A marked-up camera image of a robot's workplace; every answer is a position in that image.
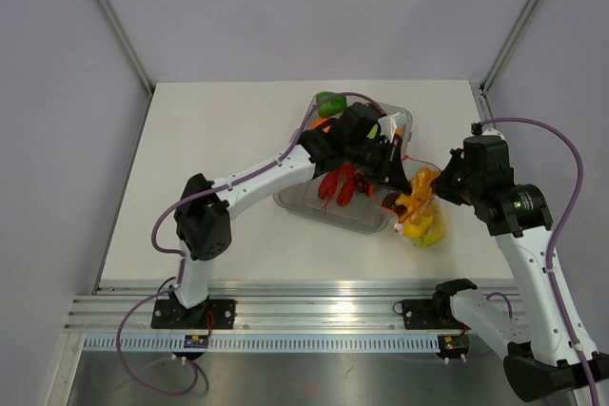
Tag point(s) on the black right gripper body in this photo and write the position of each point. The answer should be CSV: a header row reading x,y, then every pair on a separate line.
x,y
455,183

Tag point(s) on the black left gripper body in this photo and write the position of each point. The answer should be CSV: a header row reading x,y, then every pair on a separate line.
x,y
375,160

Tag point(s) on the dark red round fruit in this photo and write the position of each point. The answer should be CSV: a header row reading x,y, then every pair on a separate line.
x,y
391,203

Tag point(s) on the light green wrinkled fruit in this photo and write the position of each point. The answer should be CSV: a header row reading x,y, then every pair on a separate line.
x,y
373,133

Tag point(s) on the yellow ginger root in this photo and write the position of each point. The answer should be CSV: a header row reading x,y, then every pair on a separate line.
x,y
421,188

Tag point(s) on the clear zip bag orange zipper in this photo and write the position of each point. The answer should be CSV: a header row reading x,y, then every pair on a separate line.
x,y
416,216

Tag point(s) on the yellow lemon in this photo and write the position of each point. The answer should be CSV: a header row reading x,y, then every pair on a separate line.
x,y
414,230

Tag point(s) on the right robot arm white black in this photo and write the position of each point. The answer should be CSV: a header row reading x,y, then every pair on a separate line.
x,y
554,353

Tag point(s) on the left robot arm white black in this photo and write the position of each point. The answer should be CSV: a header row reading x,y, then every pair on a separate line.
x,y
204,215

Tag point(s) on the clear plastic food bin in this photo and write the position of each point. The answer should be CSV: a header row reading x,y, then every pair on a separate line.
x,y
364,213

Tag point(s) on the dark red grape bunch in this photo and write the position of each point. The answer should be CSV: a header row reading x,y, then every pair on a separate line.
x,y
363,185

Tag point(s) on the red crayfish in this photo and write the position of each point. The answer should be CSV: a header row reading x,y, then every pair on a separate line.
x,y
338,186

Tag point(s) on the green bell pepper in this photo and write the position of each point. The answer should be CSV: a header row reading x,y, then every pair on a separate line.
x,y
330,104

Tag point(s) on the orange fruit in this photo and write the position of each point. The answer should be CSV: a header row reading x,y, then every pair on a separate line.
x,y
323,124

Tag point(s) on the right aluminium frame post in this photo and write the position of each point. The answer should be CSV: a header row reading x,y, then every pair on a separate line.
x,y
509,44

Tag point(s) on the aluminium frame post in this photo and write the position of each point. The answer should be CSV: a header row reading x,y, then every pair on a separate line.
x,y
509,44
122,40

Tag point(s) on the aluminium mounting rail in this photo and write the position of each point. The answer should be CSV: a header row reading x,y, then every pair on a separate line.
x,y
299,307

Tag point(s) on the left aluminium frame post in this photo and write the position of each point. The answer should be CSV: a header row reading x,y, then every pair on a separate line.
x,y
122,40

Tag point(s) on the white slotted cable duct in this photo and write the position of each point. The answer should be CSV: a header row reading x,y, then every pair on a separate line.
x,y
233,343

